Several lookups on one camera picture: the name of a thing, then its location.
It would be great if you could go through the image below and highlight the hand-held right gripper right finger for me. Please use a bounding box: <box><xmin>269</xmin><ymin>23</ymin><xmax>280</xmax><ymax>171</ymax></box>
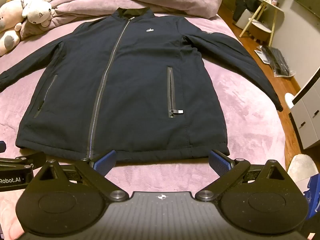
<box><xmin>194</xmin><ymin>150</ymin><xmax>286</xmax><ymax>201</ymax></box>

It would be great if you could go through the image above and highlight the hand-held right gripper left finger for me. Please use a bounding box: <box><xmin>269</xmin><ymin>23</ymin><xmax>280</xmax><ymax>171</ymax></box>
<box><xmin>37</xmin><ymin>150</ymin><xmax>128</xmax><ymax>201</ymax></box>

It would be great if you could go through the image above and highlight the dark navy zip jacket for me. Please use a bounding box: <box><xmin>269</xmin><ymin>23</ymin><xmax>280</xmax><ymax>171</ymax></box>
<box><xmin>0</xmin><ymin>7</ymin><xmax>284</xmax><ymax>164</ymax></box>

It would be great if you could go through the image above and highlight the person's left hand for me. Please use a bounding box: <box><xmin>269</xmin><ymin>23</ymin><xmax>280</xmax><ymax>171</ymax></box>
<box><xmin>0</xmin><ymin>214</ymin><xmax>25</xmax><ymax>240</ymax></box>

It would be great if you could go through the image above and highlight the purple bed sheet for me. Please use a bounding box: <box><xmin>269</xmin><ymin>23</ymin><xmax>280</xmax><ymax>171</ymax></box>
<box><xmin>0</xmin><ymin>11</ymin><xmax>295</xmax><ymax>230</ymax></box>

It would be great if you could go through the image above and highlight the white slipper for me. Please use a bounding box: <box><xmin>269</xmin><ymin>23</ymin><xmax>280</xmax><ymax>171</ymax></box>
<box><xmin>287</xmin><ymin>154</ymin><xmax>320</xmax><ymax>182</ymax></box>

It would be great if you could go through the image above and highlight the white drawer cabinet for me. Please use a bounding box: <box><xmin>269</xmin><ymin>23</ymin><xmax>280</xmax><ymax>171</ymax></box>
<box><xmin>289</xmin><ymin>94</ymin><xmax>320</xmax><ymax>152</ymax></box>

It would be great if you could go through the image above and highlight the black keyboard in plastic bag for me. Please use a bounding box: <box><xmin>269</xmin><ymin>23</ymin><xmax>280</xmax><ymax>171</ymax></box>
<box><xmin>254</xmin><ymin>45</ymin><xmax>297</xmax><ymax>77</ymax></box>

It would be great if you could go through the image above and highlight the pink plush bear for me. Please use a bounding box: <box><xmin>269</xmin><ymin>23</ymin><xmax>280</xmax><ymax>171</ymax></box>
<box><xmin>0</xmin><ymin>0</ymin><xmax>23</xmax><ymax>57</ymax></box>

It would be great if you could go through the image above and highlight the white round stool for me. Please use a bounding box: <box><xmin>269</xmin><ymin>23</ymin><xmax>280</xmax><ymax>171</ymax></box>
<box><xmin>249</xmin><ymin>21</ymin><xmax>272</xmax><ymax>42</ymax></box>

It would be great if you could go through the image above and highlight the white plush toy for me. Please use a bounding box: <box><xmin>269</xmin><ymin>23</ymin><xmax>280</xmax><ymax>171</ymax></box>
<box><xmin>19</xmin><ymin>0</ymin><xmax>56</xmax><ymax>27</ymax></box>

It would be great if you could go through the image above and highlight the black clothing heap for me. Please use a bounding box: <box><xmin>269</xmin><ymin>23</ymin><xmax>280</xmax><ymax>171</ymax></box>
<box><xmin>232</xmin><ymin>0</ymin><xmax>262</xmax><ymax>23</ymax></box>

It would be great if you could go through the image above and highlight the yellow-legged side table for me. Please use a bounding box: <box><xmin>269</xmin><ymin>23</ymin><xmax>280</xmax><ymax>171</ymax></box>
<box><xmin>239</xmin><ymin>0</ymin><xmax>285</xmax><ymax>44</ymax></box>

